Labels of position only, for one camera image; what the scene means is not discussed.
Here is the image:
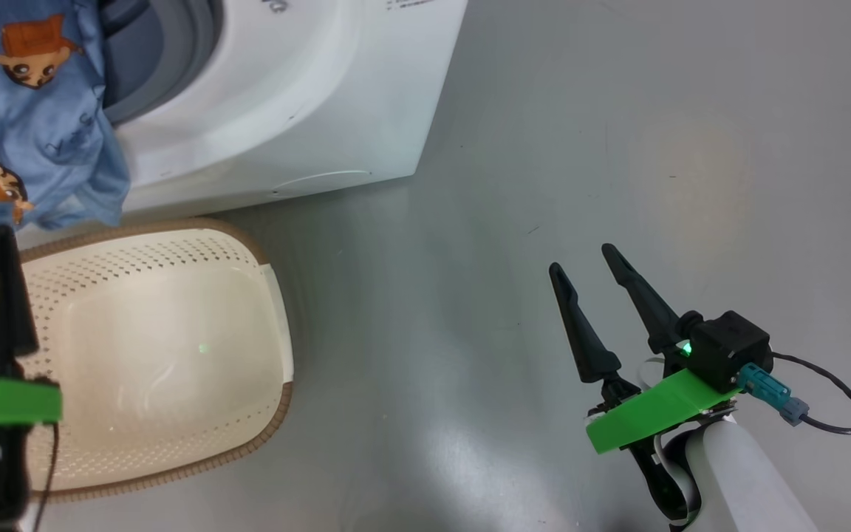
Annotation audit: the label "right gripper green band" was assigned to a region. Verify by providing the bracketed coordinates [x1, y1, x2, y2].
[549, 244, 740, 530]

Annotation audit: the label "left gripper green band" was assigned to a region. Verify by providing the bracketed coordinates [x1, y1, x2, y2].
[0, 225, 63, 528]

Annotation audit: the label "blue cartoon print trousers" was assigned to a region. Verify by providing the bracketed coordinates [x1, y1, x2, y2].
[0, 0, 132, 233]

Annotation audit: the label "cream perforated laundry basket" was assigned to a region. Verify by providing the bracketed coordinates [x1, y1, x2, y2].
[0, 218, 295, 503]

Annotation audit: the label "white front-load washing machine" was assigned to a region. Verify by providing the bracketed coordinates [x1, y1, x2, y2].
[0, 0, 469, 263]

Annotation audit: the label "teal right camera connector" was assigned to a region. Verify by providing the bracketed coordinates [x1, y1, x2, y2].
[737, 362, 810, 426]

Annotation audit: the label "thin dark left arm cable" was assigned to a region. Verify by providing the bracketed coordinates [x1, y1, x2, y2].
[30, 423, 61, 532]

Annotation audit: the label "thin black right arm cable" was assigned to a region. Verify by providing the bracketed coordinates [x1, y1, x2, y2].
[769, 351, 851, 532]

